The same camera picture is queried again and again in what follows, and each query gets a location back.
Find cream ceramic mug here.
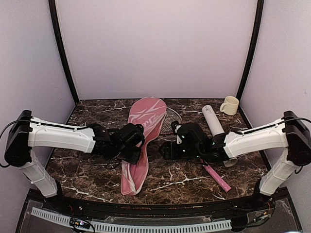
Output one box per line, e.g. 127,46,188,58
219,96,239,116

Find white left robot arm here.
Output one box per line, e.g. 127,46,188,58
1,110,145,212

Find white shuttlecock tube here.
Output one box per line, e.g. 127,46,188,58
202,105,224,136

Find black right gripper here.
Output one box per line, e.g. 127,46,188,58
159,140,204,159

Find pink racket cover bag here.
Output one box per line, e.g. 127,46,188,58
120,96,167,196

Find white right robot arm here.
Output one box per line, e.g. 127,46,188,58
159,111,311,211

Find white slotted cable duct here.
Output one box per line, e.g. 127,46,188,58
31,207,232,233

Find black front table rail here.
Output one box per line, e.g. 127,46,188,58
51,196,272,218

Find right pink-handled badminton racket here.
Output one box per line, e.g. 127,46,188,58
160,108,231,192

